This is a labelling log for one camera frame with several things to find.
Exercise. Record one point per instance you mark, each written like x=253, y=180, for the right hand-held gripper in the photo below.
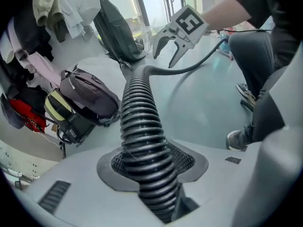
x=189, y=22

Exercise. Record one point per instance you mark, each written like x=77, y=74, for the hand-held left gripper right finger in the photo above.
x=213, y=185

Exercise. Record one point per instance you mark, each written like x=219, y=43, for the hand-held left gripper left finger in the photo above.
x=94, y=204

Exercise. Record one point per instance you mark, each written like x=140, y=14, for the person's right forearm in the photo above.
x=225, y=13

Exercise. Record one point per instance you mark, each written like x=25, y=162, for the red and green vacuum cleaner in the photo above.
x=225, y=46

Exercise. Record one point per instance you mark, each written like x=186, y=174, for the transparent umbrella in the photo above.
x=146, y=39

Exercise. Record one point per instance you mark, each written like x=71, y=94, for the person's left shoe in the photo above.
x=239, y=139

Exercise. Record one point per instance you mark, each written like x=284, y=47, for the person's shoe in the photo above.
x=239, y=139
x=246, y=93

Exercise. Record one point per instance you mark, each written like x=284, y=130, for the black garment bag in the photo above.
x=116, y=32

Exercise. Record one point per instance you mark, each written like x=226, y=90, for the person's black trousers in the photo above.
x=251, y=55

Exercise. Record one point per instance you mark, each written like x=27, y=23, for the white locker cabinet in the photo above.
x=23, y=159

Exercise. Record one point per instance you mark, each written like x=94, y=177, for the dark purple backpack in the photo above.
x=90, y=93

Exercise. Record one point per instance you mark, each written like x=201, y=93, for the person's right shoe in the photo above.
x=246, y=93

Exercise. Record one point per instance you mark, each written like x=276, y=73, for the white tote bag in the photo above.
x=87, y=6

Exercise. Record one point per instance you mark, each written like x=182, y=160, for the yellow and black backpack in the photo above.
x=56, y=107

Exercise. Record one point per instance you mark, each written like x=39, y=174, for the person's black t-shirt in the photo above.
x=272, y=3

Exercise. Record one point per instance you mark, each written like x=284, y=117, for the row of hanging clothes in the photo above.
x=45, y=8

